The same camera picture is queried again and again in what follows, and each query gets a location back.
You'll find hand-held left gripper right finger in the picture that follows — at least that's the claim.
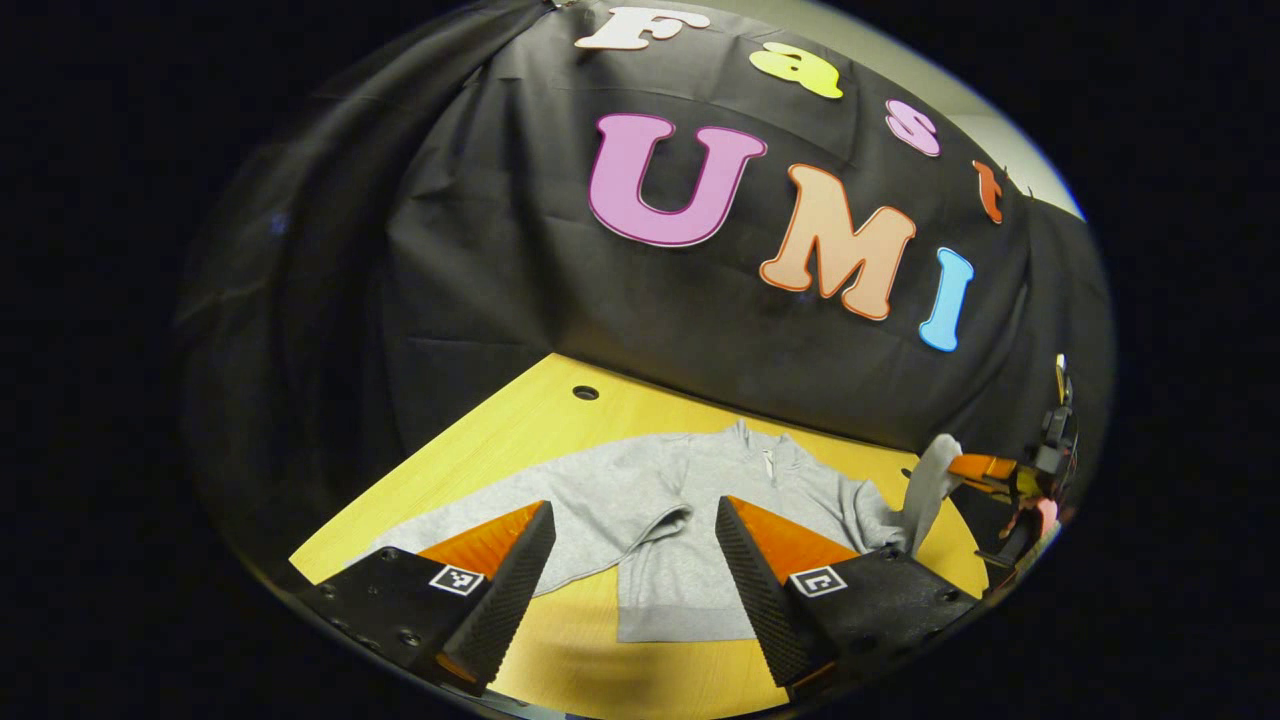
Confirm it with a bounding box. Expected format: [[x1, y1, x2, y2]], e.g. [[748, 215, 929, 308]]
[[714, 495, 986, 703]]

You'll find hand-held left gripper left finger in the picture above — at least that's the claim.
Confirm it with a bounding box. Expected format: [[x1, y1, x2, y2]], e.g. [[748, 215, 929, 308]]
[[292, 500, 558, 698]]

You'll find grey zip-neck sweatshirt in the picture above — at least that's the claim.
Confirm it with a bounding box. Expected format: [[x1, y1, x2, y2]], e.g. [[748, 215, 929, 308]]
[[375, 420, 966, 644]]

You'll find black backdrop cloth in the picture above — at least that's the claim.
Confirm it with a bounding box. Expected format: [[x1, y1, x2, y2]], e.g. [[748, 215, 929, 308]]
[[175, 0, 1116, 581]]

